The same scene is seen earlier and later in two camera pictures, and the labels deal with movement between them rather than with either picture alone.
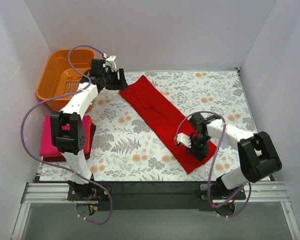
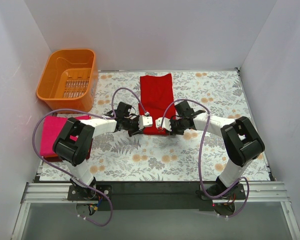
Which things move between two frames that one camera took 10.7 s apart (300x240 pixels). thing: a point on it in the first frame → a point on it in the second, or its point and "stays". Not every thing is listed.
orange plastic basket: x=59 y=77 stays
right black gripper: x=198 y=146 → x=173 y=125
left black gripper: x=117 y=81 → x=135 y=124
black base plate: x=161 y=196 stays
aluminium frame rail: x=56 y=193 stays
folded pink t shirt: x=47 y=149 stays
